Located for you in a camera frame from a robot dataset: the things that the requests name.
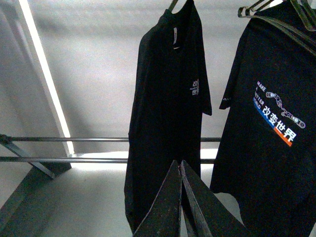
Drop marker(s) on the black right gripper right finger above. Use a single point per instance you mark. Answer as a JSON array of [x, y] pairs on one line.
[[211, 217]]

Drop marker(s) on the upper dark metal rail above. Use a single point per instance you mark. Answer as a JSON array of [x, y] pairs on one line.
[[60, 139]]

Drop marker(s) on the black t-shirt with colour print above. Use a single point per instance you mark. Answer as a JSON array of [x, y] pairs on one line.
[[267, 155]]

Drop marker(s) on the lower dark metal rail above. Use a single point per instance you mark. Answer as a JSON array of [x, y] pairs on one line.
[[63, 160]]

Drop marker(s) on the black t-shirt small white print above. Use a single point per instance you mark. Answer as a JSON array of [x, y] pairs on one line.
[[171, 96]]

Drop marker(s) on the dark perforated rack post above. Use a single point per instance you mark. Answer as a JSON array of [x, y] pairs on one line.
[[37, 176]]

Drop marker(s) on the metallic clothes hanger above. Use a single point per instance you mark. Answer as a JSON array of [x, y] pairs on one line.
[[172, 5]]

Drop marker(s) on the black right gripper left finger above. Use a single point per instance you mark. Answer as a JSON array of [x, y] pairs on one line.
[[164, 216]]

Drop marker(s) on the dark metal rail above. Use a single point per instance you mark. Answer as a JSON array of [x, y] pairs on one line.
[[60, 139], [63, 160]]

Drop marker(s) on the dark hanger of printed shirt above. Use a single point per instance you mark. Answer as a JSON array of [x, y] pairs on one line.
[[295, 18]]

